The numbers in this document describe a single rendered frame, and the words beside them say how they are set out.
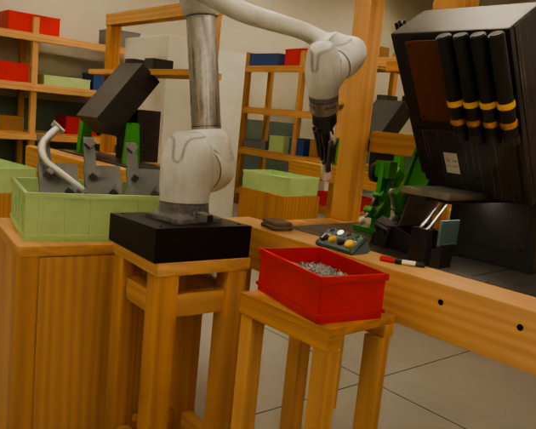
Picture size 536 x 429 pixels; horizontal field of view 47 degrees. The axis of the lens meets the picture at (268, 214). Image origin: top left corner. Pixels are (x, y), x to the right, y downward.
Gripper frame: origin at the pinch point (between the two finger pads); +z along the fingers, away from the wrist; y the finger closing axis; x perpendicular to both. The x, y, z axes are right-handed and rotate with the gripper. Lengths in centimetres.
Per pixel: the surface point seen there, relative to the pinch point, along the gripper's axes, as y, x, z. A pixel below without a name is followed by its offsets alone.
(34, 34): -629, -51, 98
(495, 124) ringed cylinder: 43, 27, -26
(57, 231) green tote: -40, -85, 17
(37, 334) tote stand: -23, -101, 44
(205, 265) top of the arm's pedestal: 11, -47, 12
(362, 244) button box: 23.0, -0.4, 15.0
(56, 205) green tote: -43, -82, 9
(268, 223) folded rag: -14.8, -16.0, 23.6
